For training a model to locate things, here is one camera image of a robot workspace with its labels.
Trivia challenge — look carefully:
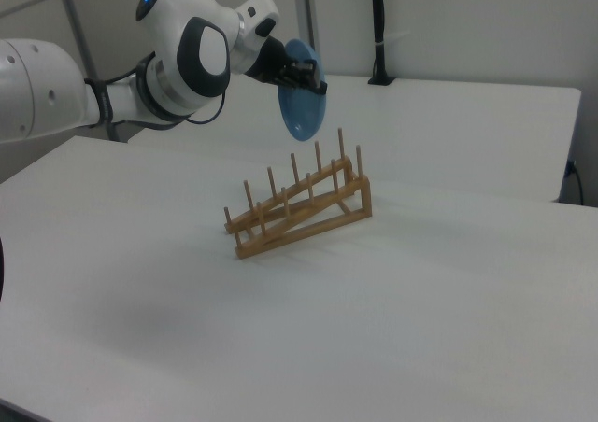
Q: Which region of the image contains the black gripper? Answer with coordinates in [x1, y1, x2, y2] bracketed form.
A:
[244, 35, 329, 95]

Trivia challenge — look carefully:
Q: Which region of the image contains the blue round plate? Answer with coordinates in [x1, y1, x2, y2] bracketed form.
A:
[276, 37, 327, 143]

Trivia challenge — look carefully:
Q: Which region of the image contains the wooden peg plate rack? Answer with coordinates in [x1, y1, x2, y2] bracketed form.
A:
[222, 126, 374, 260]

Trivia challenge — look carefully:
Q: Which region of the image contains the black pole with base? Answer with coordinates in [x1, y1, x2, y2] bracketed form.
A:
[367, 0, 398, 87]

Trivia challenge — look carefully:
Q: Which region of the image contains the white table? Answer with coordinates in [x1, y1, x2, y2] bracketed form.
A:
[127, 69, 583, 204]

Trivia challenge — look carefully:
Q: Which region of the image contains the grey metal partition post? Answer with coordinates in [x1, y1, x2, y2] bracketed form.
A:
[293, 0, 324, 75]

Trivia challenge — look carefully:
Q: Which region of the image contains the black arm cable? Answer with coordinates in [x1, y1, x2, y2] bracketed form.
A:
[185, 91, 229, 126]

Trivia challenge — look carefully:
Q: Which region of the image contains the black strap on arm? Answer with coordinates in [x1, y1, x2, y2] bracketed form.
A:
[84, 78, 118, 128]

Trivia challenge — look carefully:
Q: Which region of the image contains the slanted grey metal frame post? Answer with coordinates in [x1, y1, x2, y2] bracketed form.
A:
[54, 0, 119, 143]

